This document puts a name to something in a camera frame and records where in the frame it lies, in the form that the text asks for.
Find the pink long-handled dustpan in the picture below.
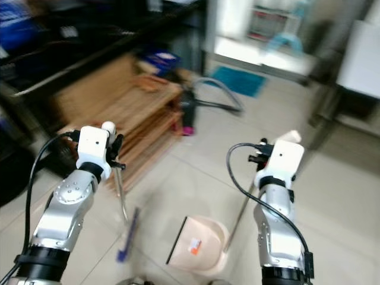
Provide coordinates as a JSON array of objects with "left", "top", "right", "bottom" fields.
[{"left": 165, "top": 130, "right": 302, "bottom": 277}]

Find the stack of wooden pallets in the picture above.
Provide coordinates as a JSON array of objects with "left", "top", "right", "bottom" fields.
[{"left": 52, "top": 55, "right": 185, "bottom": 194}]

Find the black metal workbench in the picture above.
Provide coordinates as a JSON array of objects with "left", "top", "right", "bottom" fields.
[{"left": 0, "top": 0, "right": 205, "bottom": 179}]

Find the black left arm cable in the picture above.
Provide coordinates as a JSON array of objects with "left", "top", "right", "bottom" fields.
[{"left": 3, "top": 131, "right": 83, "bottom": 285}]

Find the broom with blue head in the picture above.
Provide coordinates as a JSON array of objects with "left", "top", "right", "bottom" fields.
[{"left": 100, "top": 121, "right": 142, "bottom": 264}]

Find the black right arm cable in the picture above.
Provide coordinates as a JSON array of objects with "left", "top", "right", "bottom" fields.
[{"left": 226, "top": 142, "right": 315, "bottom": 280}]

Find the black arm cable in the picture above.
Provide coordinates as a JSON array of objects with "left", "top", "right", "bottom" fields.
[
  {"left": 226, "top": 142, "right": 315, "bottom": 280},
  {"left": 3, "top": 131, "right": 83, "bottom": 285}
]

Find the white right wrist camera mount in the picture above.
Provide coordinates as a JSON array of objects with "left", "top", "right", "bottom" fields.
[{"left": 254, "top": 140, "right": 305, "bottom": 191}]

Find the blue printed box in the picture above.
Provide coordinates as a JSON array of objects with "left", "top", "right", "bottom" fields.
[{"left": 138, "top": 49, "right": 182, "bottom": 75}]

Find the white cabinet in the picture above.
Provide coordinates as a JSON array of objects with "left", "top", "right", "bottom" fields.
[{"left": 335, "top": 20, "right": 380, "bottom": 100}]

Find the blue and white bag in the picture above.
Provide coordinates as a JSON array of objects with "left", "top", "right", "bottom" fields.
[{"left": 0, "top": 0, "right": 49, "bottom": 53}]

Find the black device with pink base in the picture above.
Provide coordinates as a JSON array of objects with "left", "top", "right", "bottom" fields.
[{"left": 179, "top": 89, "right": 198, "bottom": 137}]

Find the teal plastic stool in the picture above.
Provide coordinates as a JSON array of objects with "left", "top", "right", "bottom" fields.
[{"left": 264, "top": 31, "right": 303, "bottom": 57}]

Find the grey curved hose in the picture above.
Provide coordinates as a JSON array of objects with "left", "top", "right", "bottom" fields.
[{"left": 190, "top": 77, "right": 245, "bottom": 115}]

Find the teal floor mat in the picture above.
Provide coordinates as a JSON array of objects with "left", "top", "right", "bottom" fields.
[{"left": 209, "top": 65, "right": 268, "bottom": 98}]

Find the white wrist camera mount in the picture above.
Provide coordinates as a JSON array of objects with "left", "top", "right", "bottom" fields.
[
  {"left": 254, "top": 140, "right": 305, "bottom": 191},
  {"left": 74, "top": 126, "right": 111, "bottom": 182}
]

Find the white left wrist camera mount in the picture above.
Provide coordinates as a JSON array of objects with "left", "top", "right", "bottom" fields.
[{"left": 74, "top": 126, "right": 111, "bottom": 182}]

